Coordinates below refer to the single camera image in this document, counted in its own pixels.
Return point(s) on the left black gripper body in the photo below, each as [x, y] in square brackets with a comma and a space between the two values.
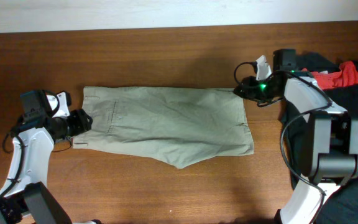
[72, 125]

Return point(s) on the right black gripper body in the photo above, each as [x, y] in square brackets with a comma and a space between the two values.
[260, 91]

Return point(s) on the khaki cargo shorts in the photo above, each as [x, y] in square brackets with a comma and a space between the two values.
[177, 126]

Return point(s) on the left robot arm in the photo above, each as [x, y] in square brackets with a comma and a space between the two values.
[46, 121]

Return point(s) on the red shirt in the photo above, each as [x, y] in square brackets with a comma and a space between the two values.
[330, 76]

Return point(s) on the black garment pile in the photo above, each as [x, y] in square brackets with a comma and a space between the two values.
[353, 124]

